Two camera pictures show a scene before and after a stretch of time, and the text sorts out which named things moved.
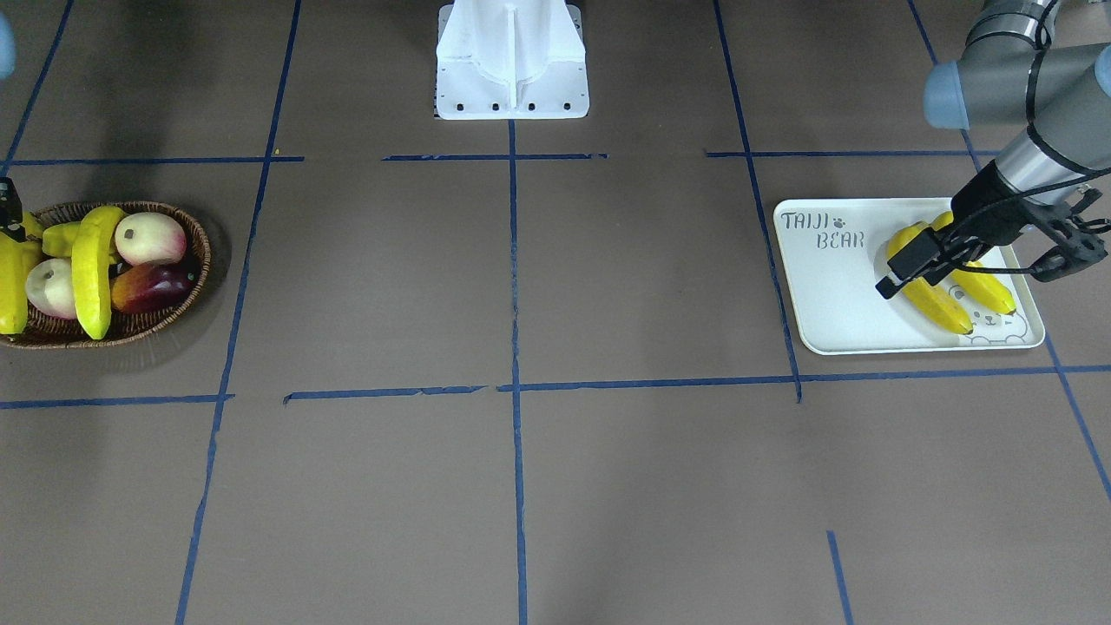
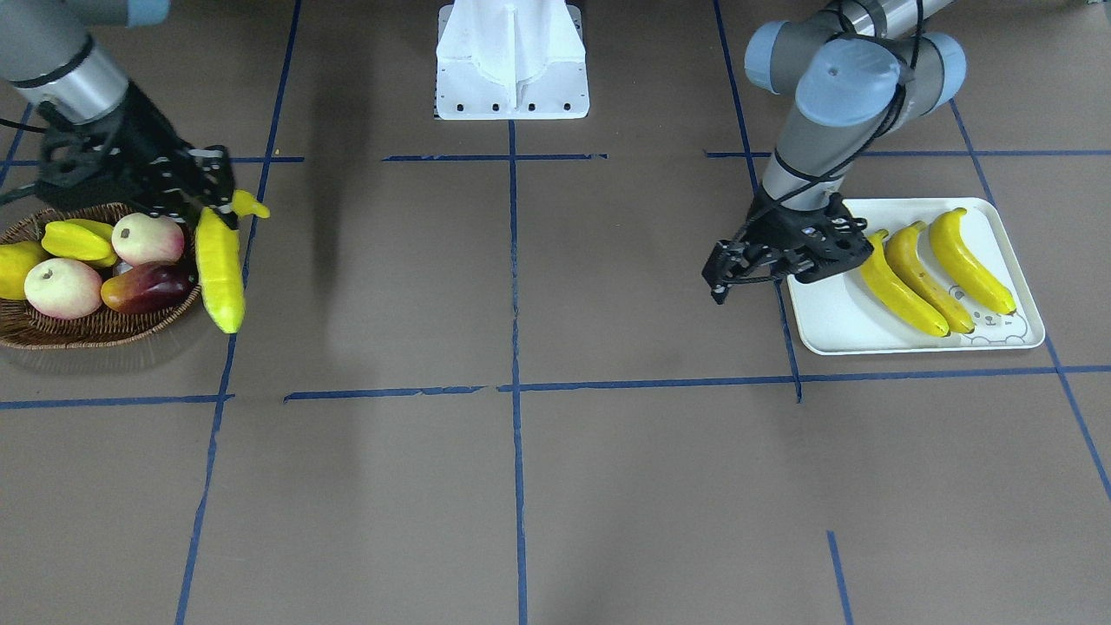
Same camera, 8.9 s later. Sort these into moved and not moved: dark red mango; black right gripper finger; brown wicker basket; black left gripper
Moved: black left gripper; black right gripper finger
Not moved: brown wicker basket; dark red mango
